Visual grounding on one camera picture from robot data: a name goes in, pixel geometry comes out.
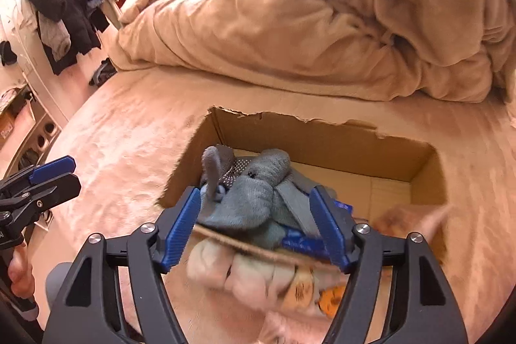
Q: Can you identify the pink fleece bed sheet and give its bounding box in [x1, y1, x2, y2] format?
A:
[24, 66, 516, 344]

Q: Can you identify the grey elephant plush toy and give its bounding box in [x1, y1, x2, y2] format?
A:
[197, 144, 323, 244]

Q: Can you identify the peach fluffy cloth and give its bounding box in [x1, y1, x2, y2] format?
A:
[371, 204, 453, 242]

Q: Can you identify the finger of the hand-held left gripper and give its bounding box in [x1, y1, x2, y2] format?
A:
[0, 155, 77, 196]
[0, 172, 82, 227]

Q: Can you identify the dark clothes pile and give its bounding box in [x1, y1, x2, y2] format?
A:
[89, 58, 118, 87]

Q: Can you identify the person's left hand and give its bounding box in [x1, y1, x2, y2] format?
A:
[8, 241, 35, 301]

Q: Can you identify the white storage shelf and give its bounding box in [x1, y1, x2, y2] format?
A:
[0, 84, 63, 177]

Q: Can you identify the blue printed packet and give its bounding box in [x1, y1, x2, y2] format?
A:
[280, 200, 356, 262]

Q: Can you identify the grey hanging cloth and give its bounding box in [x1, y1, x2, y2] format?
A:
[38, 21, 72, 62]

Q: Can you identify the white plush toy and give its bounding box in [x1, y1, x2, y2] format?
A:
[187, 237, 327, 314]

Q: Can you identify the orange printed item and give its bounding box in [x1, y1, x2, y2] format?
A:
[318, 285, 348, 319]

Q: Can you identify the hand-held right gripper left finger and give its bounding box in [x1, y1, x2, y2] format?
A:
[42, 186, 202, 344]

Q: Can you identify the black sock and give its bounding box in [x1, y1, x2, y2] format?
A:
[0, 40, 17, 66]

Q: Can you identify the brown cardboard box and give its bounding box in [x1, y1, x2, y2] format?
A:
[157, 107, 449, 268]

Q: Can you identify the beige fleece duvet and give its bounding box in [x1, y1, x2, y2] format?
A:
[108, 0, 516, 103]

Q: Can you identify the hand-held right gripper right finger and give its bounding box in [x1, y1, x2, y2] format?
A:
[310, 185, 471, 344]

